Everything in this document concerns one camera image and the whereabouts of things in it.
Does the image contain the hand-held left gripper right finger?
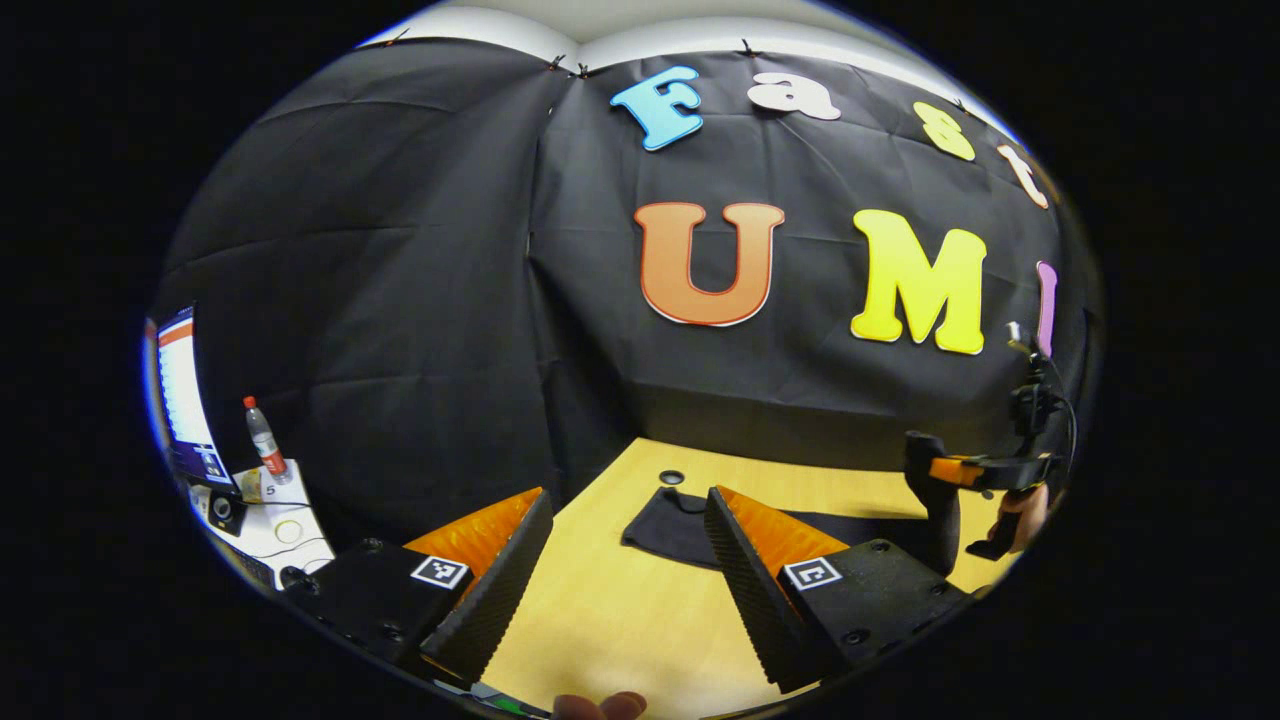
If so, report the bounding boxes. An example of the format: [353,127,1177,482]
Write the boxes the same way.
[704,486,973,694]

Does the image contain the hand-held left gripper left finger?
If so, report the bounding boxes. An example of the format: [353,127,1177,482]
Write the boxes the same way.
[278,487,555,689]

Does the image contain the dark blue jeans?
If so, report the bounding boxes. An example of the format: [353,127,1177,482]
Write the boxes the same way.
[621,486,933,573]

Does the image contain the white side table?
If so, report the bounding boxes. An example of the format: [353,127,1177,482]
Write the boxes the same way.
[188,458,337,593]

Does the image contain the red-capped plastic bottle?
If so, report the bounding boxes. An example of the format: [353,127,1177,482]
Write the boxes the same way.
[242,395,294,487]

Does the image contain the small black device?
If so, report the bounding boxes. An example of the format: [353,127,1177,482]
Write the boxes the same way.
[207,487,249,538]

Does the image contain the black backdrop cloth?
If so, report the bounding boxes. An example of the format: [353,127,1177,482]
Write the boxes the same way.
[155,35,1096,551]

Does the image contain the computer monitor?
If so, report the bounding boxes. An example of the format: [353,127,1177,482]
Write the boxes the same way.
[148,304,234,487]

